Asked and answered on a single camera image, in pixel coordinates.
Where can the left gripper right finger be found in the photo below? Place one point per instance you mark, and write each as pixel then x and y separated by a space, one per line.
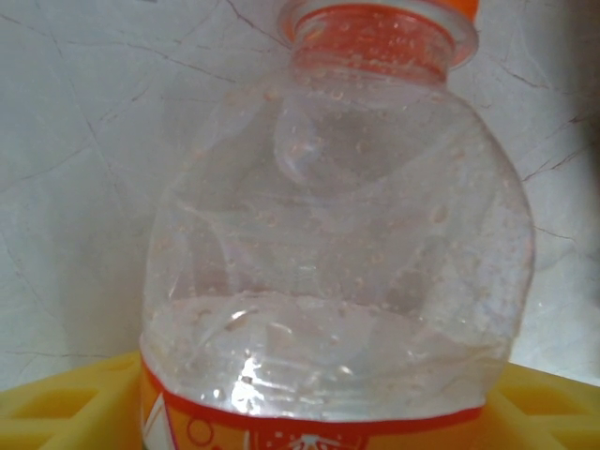
pixel 548 412

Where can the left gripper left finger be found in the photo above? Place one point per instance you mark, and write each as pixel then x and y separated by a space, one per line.
pixel 65 408

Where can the orange cap orange label bottle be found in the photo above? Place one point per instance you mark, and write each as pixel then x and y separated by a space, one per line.
pixel 328 234

